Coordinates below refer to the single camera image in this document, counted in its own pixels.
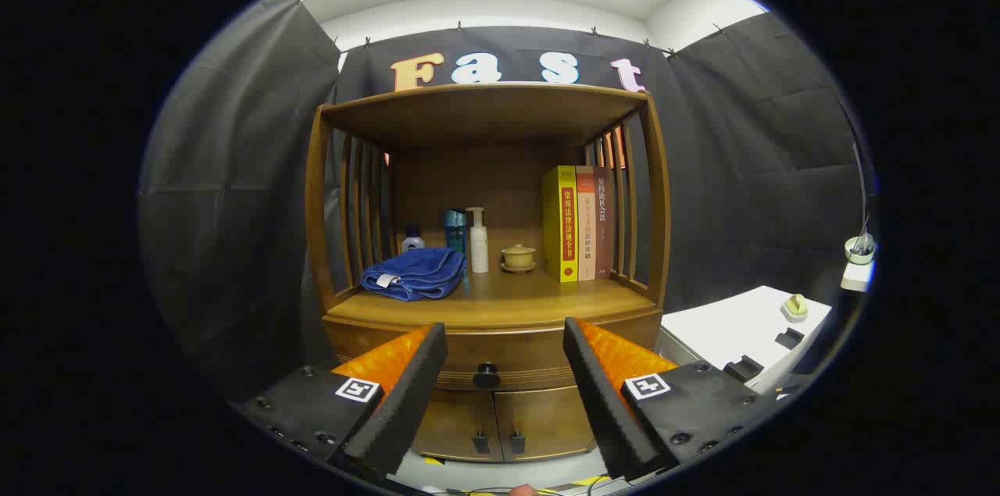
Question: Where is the blue folded towel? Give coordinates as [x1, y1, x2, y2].
[361, 247, 467, 302]

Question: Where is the wooden drawer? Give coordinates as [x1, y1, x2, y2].
[324, 312, 663, 392]

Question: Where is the white pump bottle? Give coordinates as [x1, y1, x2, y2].
[466, 207, 490, 274]

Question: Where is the wooden cabinet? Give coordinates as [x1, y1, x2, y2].
[303, 82, 673, 466]

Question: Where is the wooden cabinet door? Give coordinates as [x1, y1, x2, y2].
[493, 387, 599, 462]
[412, 389, 495, 462]

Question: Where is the white side shelf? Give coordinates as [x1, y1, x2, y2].
[841, 234, 877, 294]

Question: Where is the thick yellow book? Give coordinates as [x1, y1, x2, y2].
[542, 166, 579, 283]

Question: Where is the wooden countertop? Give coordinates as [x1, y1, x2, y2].
[324, 266, 661, 329]

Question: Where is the blue transparent bottle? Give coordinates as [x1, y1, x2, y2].
[445, 209, 467, 256]

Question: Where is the white machine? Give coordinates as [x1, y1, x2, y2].
[656, 285, 834, 395]

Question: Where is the brown book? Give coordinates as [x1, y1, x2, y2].
[593, 166, 616, 280]

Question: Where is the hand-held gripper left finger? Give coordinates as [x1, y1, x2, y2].
[230, 323, 449, 476]

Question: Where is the orange and white book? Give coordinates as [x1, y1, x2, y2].
[576, 166, 598, 281]

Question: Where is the yellow lidded teacup with saucer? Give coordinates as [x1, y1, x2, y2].
[501, 244, 538, 273]

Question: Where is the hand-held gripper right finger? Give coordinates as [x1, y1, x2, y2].
[562, 316, 781, 483]

